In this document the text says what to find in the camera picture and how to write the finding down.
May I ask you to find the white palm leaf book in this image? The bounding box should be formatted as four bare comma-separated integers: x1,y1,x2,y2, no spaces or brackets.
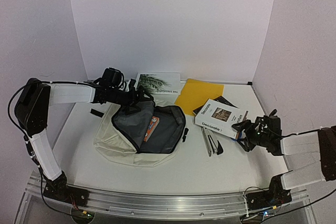
136,72,181,95

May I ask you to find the silver black stapler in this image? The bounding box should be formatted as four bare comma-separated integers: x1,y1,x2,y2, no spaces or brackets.
201,127,224,157

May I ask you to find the yellow flat book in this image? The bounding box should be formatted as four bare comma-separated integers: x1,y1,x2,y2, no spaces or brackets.
175,79,225,116

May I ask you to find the white Decorate book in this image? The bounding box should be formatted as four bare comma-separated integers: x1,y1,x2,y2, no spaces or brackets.
195,99,248,138

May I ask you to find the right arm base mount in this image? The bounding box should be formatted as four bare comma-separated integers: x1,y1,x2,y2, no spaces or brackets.
245,175,292,210

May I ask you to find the aluminium front rail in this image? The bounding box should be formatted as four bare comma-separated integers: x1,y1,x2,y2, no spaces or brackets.
25,170,312,221

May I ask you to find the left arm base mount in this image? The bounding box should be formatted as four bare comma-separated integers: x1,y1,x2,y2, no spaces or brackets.
43,172,89,209

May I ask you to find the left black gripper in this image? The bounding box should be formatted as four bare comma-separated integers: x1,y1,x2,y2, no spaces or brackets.
109,84,154,115

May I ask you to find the cream canvas backpack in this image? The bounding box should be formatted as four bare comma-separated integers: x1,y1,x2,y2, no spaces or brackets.
93,100,188,168

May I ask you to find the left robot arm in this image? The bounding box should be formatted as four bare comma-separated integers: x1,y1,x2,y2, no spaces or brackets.
8,68,153,200

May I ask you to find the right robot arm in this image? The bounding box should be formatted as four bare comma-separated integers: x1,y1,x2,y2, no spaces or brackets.
232,110,335,190

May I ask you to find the blue pencil case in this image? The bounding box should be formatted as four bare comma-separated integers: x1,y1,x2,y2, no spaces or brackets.
232,133,242,142

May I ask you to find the orange cover paperback book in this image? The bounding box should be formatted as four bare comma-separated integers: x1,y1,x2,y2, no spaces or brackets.
143,116,160,142

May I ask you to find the dark cover paperback book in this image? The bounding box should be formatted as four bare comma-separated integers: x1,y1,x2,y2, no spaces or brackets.
192,96,237,116

